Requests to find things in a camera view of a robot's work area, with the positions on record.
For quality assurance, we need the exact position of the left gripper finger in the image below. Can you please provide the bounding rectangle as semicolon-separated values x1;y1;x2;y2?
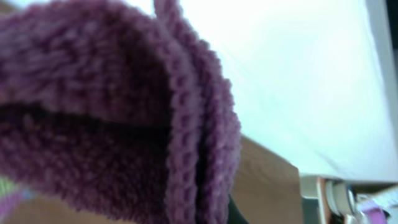
227;195;249;224

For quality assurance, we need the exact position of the purple microfiber cloth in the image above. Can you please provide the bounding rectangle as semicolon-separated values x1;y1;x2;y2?
1;1;241;224

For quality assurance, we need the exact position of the purple folded cloth in stack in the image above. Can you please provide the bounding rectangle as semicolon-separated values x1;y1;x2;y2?
1;191;24;219

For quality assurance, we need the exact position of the top green folded cloth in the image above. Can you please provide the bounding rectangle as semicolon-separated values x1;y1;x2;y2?
0;177;18;197

